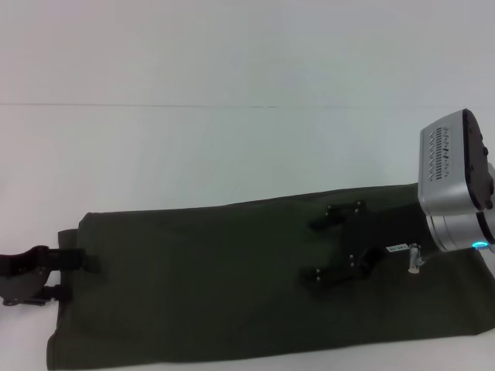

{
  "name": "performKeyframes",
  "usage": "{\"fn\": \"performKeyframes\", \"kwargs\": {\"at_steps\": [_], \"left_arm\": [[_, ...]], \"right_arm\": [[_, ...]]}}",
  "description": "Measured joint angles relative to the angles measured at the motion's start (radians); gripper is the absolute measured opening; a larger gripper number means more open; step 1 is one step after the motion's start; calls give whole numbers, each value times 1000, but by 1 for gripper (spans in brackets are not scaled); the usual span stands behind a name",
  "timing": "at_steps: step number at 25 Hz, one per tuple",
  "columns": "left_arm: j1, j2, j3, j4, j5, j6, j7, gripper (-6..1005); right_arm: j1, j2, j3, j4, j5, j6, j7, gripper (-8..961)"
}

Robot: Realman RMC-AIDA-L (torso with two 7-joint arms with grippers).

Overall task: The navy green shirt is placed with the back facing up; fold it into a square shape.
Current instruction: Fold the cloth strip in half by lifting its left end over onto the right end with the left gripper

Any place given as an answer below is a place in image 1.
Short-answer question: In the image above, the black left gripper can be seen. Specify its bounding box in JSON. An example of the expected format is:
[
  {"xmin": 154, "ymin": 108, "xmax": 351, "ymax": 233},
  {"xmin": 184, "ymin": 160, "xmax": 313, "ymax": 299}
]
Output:
[{"xmin": 0, "ymin": 246, "xmax": 101, "ymax": 307}]

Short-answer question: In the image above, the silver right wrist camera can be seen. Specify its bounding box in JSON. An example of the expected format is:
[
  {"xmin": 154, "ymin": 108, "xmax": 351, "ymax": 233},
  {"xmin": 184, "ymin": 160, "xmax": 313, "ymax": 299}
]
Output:
[{"xmin": 418, "ymin": 108, "xmax": 491, "ymax": 216}]

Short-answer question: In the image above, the dark green shirt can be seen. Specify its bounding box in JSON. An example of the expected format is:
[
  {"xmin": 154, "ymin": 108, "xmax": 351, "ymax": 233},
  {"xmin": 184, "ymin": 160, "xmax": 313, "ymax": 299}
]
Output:
[{"xmin": 46, "ymin": 181, "xmax": 495, "ymax": 371}]

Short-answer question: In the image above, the grey cable with metal plug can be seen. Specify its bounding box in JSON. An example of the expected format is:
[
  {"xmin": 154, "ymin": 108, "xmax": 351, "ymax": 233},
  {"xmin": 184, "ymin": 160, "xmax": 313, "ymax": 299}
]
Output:
[{"xmin": 408, "ymin": 241, "xmax": 446, "ymax": 276}]

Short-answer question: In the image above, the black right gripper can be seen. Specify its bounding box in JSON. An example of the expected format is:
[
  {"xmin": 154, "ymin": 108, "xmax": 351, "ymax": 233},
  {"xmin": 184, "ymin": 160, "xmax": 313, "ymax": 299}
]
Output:
[{"xmin": 300, "ymin": 199, "xmax": 438, "ymax": 290}]

